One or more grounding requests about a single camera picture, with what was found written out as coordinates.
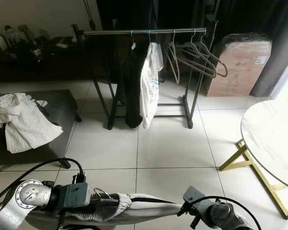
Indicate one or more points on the hanger with metal hook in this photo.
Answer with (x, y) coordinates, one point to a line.
(99, 190)

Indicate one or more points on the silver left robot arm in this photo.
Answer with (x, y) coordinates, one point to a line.
(31, 194)

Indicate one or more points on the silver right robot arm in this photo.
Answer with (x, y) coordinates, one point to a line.
(225, 218)

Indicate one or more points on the grey empty hanger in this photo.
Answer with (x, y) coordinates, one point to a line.
(191, 48)
(177, 79)
(209, 53)

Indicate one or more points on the round white table gold legs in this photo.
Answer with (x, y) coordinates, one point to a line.
(273, 139)

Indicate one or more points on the white hanging garment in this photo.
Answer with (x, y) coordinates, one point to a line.
(149, 96)

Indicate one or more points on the black hanging garment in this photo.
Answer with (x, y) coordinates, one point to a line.
(132, 86)

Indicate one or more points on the white striped shirt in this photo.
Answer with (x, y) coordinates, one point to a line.
(26, 129)

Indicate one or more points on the brown cardboard box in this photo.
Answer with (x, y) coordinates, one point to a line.
(240, 67)

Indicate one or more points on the dark grey curtain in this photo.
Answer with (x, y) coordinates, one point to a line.
(276, 57)

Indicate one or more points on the dark wooden low cabinet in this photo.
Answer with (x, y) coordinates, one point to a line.
(33, 67)

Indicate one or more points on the white power strip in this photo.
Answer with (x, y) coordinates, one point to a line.
(61, 46)

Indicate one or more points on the black tall panel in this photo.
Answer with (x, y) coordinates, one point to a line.
(108, 14)

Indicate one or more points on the grey leaning pole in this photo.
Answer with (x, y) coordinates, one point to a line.
(89, 14)

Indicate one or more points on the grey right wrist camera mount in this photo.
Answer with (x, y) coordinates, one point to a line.
(196, 197)

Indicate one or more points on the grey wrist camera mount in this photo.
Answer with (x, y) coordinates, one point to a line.
(196, 197)
(84, 195)

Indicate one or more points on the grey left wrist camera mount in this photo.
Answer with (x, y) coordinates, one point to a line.
(84, 195)

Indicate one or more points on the black clothes rack chrome rail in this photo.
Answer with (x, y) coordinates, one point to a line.
(105, 32)

